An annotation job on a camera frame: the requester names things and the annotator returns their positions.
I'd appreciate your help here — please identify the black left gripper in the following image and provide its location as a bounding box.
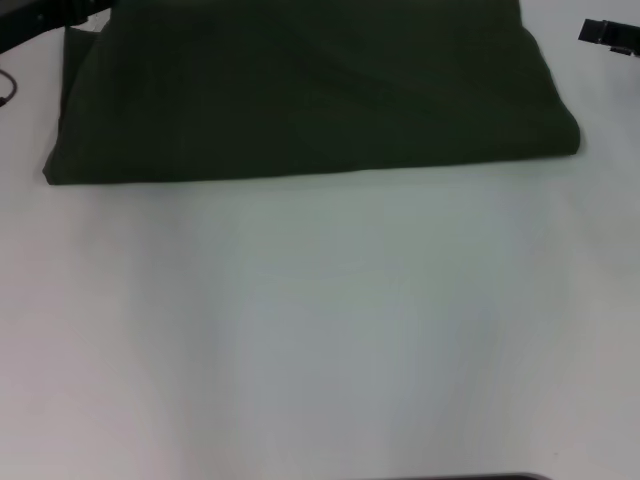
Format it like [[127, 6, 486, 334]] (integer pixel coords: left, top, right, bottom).
[[0, 0, 121, 55]]

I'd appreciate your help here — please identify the dark green FREE T-shirt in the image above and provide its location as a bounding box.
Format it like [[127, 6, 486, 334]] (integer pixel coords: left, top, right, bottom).
[[41, 0, 584, 187]]

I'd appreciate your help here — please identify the dark grey torso edge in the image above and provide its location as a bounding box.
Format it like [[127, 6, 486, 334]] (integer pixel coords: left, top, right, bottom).
[[449, 471, 569, 480]]

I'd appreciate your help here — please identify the left arm cable with plug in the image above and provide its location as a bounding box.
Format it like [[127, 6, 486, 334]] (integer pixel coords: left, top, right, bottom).
[[0, 67, 19, 109]]

